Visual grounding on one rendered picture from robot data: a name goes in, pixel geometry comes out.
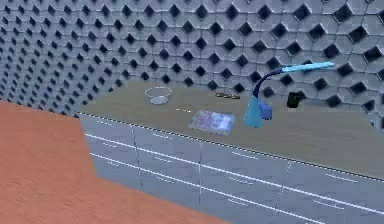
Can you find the clear glass bowl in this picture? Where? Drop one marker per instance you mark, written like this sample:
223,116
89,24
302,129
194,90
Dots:
158,95

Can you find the grey chest of drawers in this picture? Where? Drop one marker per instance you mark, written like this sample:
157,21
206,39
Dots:
233,173

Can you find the dark remote control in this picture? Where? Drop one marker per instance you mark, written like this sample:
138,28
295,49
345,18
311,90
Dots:
227,96

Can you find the blue patterned book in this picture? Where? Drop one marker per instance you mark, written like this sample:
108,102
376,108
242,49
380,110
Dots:
212,122

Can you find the small black box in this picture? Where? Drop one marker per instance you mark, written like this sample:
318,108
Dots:
293,100

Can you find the small pale pencil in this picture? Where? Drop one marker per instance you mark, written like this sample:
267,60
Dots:
183,110

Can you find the blue desk lamp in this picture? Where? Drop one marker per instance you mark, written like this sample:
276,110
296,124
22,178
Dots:
255,113

